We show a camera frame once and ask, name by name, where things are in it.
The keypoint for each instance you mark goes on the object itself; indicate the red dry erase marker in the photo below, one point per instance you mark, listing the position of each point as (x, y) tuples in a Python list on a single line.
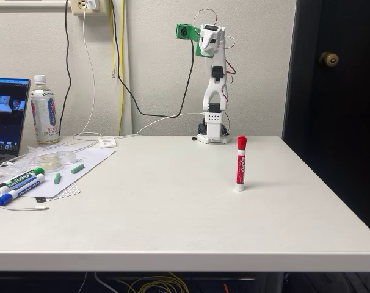
[(240, 164)]

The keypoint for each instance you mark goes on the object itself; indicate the green dry erase marker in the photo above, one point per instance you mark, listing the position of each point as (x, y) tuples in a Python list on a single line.
[(21, 178)]

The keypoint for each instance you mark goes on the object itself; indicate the blue dry erase marker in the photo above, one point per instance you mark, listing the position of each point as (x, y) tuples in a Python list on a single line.
[(5, 199)]

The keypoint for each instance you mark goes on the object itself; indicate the black table clamp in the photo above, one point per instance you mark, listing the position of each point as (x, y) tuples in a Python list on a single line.
[(202, 128)]

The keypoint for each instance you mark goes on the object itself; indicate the brass doorknob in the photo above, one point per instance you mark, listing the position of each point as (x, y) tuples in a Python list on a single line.
[(328, 59)]

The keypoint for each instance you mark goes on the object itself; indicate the white charger plug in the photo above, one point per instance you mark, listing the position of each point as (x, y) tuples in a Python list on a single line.
[(91, 4)]

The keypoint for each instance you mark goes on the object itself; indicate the white flat adapter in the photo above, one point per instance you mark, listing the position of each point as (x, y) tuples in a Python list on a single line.
[(107, 142)]

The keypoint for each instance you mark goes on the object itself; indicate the black door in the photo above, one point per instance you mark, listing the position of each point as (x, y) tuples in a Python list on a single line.
[(340, 122)]

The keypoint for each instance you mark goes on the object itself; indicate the white mat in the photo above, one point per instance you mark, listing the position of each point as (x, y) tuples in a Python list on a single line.
[(90, 158)]

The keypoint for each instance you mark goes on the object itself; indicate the plastic tea bottle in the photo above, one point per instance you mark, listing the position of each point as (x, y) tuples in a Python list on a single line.
[(44, 116)]

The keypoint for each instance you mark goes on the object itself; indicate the long green chalk piece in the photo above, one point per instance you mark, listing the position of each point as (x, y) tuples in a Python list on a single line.
[(77, 168)]

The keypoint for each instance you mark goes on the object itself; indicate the clear tape roll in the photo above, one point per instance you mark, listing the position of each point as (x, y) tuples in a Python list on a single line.
[(66, 157)]

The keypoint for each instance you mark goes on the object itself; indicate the short green chalk piece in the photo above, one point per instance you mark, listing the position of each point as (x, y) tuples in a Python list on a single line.
[(57, 178)]

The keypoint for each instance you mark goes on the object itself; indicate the grey laptop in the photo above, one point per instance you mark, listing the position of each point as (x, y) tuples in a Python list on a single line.
[(8, 122)]

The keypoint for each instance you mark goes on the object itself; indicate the clear plastic bags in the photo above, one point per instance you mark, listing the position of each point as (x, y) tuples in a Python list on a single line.
[(20, 161)]

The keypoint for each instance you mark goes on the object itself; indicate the green camera mount with board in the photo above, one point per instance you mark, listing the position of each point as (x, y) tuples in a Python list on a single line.
[(182, 30)]

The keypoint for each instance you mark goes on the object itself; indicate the beige wall outlet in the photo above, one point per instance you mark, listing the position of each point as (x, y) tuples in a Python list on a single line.
[(78, 7)]

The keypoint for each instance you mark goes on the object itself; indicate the white wall rail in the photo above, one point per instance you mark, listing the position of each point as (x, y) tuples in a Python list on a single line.
[(26, 8)]

